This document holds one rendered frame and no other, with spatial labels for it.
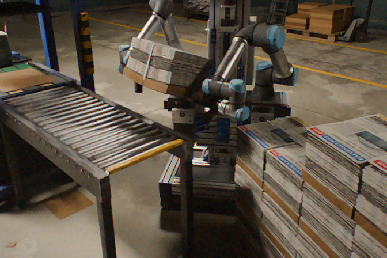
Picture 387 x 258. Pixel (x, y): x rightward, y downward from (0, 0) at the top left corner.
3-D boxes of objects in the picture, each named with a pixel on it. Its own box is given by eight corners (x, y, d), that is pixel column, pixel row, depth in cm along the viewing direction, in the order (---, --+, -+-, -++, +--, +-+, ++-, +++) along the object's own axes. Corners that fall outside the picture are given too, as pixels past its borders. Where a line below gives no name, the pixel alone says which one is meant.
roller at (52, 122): (112, 112, 254) (112, 104, 252) (39, 134, 225) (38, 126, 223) (107, 109, 257) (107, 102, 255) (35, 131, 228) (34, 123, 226)
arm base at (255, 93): (251, 92, 265) (252, 78, 261) (274, 93, 263) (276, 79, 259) (250, 100, 251) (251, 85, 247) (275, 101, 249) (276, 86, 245)
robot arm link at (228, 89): (220, 80, 190) (219, 102, 194) (241, 84, 184) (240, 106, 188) (227, 76, 196) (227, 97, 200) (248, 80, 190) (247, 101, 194)
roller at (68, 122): (118, 114, 249) (117, 107, 247) (44, 137, 220) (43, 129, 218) (113, 112, 253) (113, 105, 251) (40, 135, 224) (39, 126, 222)
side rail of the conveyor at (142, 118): (194, 159, 211) (193, 139, 206) (186, 162, 207) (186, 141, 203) (72, 95, 302) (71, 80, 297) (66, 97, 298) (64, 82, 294)
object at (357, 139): (379, 115, 167) (380, 113, 166) (443, 145, 142) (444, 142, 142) (304, 129, 155) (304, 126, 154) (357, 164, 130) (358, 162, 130)
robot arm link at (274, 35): (279, 70, 254) (255, 19, 209) (302, 74, 247) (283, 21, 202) (272, 86, 251) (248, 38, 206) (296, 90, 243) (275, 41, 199)
